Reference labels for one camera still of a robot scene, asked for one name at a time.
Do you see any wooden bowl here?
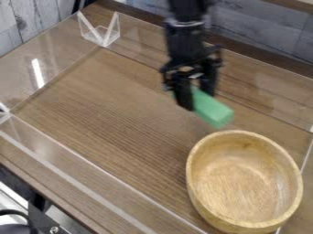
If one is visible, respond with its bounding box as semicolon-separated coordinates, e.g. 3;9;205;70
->
186;130;304;234

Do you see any clear acrylic tray wall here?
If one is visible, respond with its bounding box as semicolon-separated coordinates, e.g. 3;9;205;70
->
0;11;313;234

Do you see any black metal table bracket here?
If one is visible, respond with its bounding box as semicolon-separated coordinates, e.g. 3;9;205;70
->
29;203;71;234

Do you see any green rectangular block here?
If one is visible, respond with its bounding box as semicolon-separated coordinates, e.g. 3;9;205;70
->
192;86;236;129

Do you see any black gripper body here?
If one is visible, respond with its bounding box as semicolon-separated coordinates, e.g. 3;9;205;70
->
161;21;223;90

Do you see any clear acrylic corner bracket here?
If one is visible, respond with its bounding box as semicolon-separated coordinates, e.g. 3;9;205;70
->
78;11;121;48

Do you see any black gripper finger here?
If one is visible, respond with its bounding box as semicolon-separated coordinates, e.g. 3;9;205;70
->
200;58;220;96
173;74;195;112

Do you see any black cable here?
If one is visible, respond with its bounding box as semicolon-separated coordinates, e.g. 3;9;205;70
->
0;207;38;234

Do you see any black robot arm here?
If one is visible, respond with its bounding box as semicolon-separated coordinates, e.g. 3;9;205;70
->
161;0;223;112

